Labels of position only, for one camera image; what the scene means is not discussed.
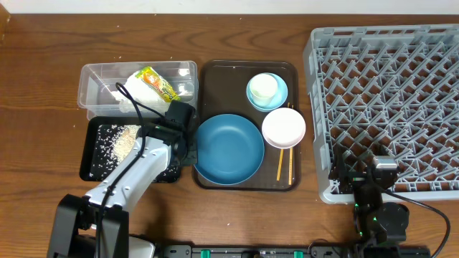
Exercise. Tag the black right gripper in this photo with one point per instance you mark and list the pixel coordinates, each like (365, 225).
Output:
(339, 170)

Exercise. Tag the light blue small bowl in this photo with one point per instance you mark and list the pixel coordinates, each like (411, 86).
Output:
(278, 99)

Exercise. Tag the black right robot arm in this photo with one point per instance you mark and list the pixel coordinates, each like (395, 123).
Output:
(381, 225)

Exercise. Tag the wooden chopstick left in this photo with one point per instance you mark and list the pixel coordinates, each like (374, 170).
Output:
(280, 165)

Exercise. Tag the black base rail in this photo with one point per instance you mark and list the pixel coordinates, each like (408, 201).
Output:
(185, 251)

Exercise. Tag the green yellow snack wrapper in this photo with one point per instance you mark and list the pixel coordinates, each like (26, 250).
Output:
(157, 83)

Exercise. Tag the wooden chopstick right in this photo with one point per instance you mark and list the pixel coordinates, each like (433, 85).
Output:
(290, 167)

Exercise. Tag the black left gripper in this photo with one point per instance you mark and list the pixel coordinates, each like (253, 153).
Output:
(193, 159)

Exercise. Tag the black tray bin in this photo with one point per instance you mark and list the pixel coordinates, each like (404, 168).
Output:
(90, 138)

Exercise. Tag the clear plastic bin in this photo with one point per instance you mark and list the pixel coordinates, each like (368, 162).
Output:
(97, 80)

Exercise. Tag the dark blue plate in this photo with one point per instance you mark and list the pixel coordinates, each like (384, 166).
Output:
(230, 149)

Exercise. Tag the pink bowl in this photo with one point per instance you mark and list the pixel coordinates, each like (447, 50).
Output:
(283, 128)

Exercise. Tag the cream plastic cup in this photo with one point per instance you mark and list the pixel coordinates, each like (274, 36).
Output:
(263, 88)

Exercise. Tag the brown serving tray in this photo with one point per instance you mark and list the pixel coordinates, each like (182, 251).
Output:
(222, 90)

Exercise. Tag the white napkin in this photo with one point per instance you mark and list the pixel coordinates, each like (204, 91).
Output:
(141, 93)

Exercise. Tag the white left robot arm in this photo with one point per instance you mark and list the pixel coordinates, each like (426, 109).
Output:
(97, 224)

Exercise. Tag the grey dishwasher rack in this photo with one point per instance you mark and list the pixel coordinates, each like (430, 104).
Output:
(391, 87)

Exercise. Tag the wooden chopstick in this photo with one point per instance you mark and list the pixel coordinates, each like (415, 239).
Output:
(290, 167)
(280, 165)

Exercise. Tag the rice leftovers pile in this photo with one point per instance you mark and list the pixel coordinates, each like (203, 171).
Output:
(112, 144)

